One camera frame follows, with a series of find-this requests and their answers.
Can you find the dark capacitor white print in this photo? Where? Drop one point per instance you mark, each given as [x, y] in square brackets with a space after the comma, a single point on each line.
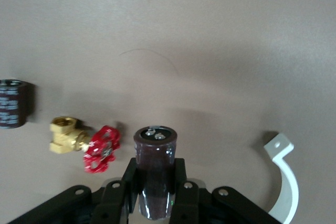
[13, 103]

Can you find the white curved pipe clamp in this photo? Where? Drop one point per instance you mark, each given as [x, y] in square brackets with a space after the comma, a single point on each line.
[287, 179]

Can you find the brass valve red handwheel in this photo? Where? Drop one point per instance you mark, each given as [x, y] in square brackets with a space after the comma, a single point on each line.
[68, 136]

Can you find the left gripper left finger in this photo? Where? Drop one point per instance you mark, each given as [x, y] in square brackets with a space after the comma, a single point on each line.
[115, 200]

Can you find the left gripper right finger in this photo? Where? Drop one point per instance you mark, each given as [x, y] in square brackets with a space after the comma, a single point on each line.
[191, 203]

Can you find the glossy dark brown capacitor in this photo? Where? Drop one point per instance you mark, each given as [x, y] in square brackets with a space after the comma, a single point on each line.
[155, 161]

